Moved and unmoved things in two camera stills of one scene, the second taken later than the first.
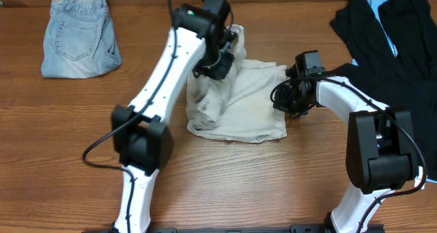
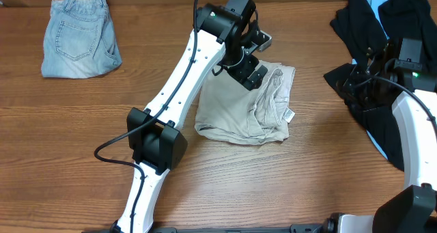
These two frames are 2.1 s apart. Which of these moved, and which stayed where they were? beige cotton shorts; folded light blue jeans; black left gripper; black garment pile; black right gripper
Moved: black right gripper; black left gripper
Stayed: folded light blue jeans; black garment pile; beige cotton shorts
